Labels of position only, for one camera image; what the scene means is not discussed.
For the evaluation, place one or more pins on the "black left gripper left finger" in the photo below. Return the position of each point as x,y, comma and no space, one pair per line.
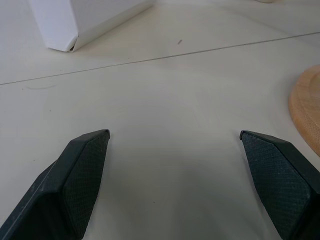
62,185

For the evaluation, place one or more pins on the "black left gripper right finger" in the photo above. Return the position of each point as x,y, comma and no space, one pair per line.
282,185

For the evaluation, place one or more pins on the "round wooden board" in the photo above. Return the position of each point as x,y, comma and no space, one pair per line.
307,105

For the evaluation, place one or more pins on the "white cardboard box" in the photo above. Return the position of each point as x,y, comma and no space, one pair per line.
82,20

